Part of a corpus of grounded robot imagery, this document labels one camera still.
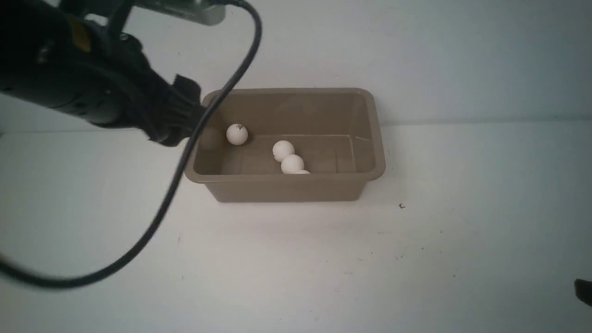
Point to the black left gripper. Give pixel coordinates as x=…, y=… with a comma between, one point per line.
x=128, y=93

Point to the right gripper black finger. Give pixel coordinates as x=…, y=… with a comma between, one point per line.
x=583, y=291

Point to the white table-tennis ball black print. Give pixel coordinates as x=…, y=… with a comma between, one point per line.
x=237, y=134

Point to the white table-tennis ball blue logo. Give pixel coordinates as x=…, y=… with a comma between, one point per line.
x=282, y=149

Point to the plain white table-tennis ball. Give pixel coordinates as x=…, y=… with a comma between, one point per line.
x=292, y=164

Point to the brown plastic bin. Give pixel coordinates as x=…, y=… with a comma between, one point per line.
x=334, y=130

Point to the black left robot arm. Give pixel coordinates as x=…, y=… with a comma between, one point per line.
x=74, y=58

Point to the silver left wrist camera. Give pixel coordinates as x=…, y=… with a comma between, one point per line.
x=203, y=12

